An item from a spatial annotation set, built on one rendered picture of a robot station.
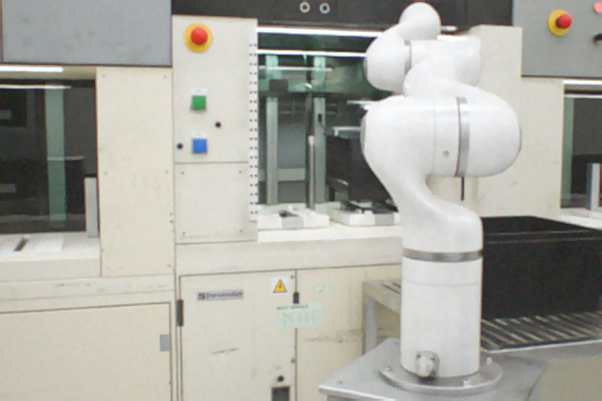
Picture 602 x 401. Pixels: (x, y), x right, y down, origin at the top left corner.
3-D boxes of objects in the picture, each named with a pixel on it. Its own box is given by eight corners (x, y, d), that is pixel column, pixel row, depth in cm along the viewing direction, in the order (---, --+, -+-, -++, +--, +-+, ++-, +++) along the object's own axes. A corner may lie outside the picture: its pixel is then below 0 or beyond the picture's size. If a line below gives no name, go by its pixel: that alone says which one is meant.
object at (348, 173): (342, 215, 199) (345, 102, 194) (319, 203, 218) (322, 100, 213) (420, 212, 206) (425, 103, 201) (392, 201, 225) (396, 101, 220)
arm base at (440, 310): (483, 404, 97) (488, 271, 95) (357, 380, 106) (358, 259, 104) (514, 364, 113) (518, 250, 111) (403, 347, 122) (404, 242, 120)
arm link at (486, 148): (411, 190, 104) (523, 191, 102) (414, 112, 98) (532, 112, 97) (396, 87, 148) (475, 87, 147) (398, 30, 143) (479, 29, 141)
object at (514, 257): (424, 290, 166) (426, 217, 165) (529, 283, 173) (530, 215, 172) (483, 320, 140) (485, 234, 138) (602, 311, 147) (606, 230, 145)
